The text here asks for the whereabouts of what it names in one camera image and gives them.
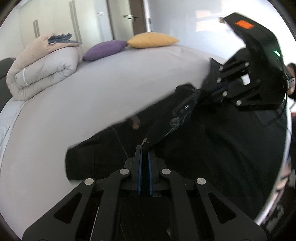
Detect black pants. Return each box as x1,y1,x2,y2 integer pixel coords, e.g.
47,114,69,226
65,60,287,218

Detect bed with white sheet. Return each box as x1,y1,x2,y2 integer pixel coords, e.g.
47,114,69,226
1,45,290,237

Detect yellow pillow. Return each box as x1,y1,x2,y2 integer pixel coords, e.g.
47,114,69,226
127,32,179,49

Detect brown door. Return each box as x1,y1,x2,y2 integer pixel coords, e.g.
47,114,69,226
107,0,149,41

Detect dark green headboard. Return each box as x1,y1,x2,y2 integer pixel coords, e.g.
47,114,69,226
0,58,14,111

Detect purple pillow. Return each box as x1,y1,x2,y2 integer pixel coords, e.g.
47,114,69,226
82,40,127,61

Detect folded beige white duvet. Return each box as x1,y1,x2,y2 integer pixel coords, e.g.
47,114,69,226
6,33,80,101

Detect cream wardrobe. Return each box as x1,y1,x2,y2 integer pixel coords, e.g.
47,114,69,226
0,0,114,56

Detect folded blue grey cloth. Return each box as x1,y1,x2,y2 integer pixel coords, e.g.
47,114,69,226
48,33,79,45

